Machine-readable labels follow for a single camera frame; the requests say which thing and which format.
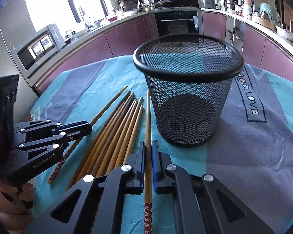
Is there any dark brown wooden chopstick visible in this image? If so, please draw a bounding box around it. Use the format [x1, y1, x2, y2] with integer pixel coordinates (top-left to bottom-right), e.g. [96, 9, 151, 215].
[75, 92, 134, 183]

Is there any light wooden chopstick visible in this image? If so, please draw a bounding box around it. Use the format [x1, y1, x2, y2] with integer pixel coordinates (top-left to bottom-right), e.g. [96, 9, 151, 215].
[92, 97, 143, 177]

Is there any tan wooden chopstick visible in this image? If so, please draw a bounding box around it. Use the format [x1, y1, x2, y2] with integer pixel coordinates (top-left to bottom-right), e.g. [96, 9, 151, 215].
[93, 98, 137, 176]

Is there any black mesh utensil cup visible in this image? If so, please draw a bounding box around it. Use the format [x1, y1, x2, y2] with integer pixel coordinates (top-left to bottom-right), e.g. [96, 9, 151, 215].
[133, 33, 244, 148]

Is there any short-looking wooden chopstick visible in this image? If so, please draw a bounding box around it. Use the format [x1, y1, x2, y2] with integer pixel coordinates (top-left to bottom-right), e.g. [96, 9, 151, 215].
[123, 106, 143, 164]

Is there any person's left hand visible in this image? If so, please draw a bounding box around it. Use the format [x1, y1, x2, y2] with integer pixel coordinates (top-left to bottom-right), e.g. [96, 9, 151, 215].
[0, 180, 35, 233]

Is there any white microwave oven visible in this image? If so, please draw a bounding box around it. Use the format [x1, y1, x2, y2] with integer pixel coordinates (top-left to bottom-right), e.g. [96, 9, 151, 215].
[12, 24, 65, 77]

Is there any silver refrigerator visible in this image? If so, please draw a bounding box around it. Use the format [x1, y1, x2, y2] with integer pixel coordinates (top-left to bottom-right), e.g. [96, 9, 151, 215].
[0, 0, 38, 123]

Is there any black built-in oven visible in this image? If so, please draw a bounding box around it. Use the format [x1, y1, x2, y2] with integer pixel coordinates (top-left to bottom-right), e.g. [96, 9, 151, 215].
[155, 10, 203, 36]

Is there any teal covered appliance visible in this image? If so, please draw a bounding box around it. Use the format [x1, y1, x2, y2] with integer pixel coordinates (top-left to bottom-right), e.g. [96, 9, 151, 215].
[259, 3, 283, 27]

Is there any black camera box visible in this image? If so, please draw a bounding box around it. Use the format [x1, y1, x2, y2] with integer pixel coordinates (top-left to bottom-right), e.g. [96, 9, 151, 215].
[0, 74, 19, 171]

